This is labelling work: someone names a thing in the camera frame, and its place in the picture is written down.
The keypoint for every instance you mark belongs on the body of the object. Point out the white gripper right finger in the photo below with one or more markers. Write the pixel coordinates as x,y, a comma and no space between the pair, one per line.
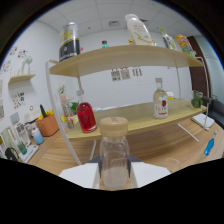
146,171

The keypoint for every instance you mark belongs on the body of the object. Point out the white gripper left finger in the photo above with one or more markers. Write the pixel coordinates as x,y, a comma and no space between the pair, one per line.
83,175

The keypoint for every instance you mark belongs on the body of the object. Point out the clear jar with cork lid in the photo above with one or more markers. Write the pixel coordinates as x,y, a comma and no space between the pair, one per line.
114,156

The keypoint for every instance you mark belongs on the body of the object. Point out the blue liquid bottle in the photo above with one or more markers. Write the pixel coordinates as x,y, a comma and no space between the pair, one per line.
209,146

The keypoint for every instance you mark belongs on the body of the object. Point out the white milk bottle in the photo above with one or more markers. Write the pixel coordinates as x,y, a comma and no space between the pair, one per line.
139,31

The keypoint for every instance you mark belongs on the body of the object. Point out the white tray with green cup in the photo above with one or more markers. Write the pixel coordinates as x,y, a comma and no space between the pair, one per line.
28,151

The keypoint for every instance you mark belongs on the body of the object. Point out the red liquid bottle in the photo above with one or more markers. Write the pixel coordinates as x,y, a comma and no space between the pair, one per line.
86,118

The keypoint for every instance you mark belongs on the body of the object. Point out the orange pot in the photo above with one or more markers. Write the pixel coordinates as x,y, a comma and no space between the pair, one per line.
48,126

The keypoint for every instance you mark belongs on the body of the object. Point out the clear bottle with red label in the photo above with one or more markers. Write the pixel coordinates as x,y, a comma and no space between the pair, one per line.
160,105

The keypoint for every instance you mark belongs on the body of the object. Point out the green potted plant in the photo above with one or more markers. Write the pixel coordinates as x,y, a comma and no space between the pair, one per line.
74,107

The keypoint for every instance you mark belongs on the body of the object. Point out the black bag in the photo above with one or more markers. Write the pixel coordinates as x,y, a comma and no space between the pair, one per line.
10,155

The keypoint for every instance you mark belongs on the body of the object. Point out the white notebook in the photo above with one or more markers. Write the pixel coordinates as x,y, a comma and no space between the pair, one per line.
204,120

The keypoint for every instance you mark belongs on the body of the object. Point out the black sofa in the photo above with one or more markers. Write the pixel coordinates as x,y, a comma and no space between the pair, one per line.
218,115

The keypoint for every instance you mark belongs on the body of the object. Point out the brown door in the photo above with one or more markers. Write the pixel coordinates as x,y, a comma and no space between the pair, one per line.
196,76

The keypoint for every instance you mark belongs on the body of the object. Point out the small teal bottle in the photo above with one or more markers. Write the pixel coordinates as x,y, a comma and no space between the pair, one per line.
105,44

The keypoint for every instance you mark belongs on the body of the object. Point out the yellow snack canister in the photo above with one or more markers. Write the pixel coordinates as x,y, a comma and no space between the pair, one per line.
185,45

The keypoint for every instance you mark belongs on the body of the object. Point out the clear bottle with green cap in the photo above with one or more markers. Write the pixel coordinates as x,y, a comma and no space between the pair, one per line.
169,40

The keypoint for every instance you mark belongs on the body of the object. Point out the large black yellow can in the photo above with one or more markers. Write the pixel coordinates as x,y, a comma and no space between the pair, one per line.
69,41

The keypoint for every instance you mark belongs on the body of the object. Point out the white frame wooden shelf rack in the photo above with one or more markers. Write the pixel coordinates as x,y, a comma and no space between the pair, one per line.
133,118

